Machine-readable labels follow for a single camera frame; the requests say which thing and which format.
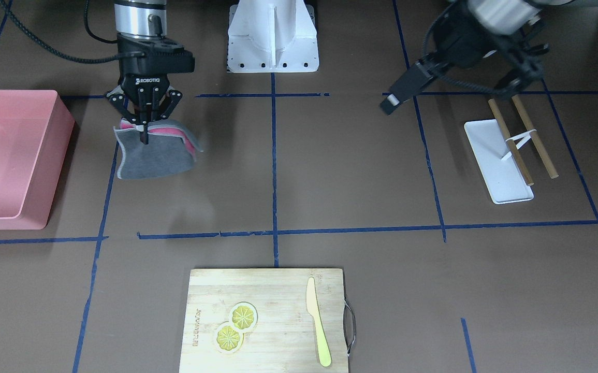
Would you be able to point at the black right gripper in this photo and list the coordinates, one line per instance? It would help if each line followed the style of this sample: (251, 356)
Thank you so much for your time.
(142, 83)

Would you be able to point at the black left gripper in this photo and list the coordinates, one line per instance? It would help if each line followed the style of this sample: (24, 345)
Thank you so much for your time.
(463, 45)

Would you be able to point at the grey pink cloth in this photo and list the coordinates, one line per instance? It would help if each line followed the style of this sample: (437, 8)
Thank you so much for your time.
(171, 149)

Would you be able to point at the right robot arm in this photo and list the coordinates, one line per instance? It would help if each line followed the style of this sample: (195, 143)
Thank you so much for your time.
(138, 19)

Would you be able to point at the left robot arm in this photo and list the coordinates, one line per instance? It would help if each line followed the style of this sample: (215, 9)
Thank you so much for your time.
(504, 17)

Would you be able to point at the pink plastic bin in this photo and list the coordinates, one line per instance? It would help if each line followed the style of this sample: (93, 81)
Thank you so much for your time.
(35, 129)

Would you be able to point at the white wooden towel rack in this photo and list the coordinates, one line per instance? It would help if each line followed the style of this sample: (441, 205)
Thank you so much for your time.
(497, 154)

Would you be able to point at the lemon slice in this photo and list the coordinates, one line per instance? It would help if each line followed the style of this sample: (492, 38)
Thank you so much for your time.
(243, 317)
(228, 339)

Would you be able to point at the wooden cutting board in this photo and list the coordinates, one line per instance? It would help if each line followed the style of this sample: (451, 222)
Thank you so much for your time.
(283, 339)

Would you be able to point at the yellow plastic knife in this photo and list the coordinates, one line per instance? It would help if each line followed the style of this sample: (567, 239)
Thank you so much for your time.
(323, 351)

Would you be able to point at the white pedestal column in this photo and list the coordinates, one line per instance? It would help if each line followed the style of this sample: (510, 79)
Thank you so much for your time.
(272, 37)

